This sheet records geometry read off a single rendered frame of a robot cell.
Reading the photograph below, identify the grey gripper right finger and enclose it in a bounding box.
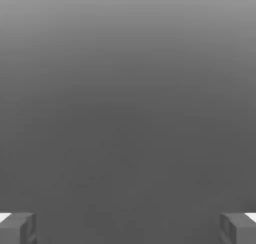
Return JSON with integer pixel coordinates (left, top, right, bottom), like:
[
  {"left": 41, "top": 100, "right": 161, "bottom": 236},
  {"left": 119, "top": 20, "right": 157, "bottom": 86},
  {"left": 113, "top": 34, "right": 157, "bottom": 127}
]
[{"left": 219, "top": 211, "right": 256, "bottom": 244}]

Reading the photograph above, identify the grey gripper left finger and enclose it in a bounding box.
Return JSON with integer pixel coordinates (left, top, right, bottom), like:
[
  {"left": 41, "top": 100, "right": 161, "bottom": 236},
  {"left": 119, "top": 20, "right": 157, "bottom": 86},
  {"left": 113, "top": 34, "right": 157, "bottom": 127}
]
[{"left": 0, "top": 211, "right": 38, "bottom": 244}]

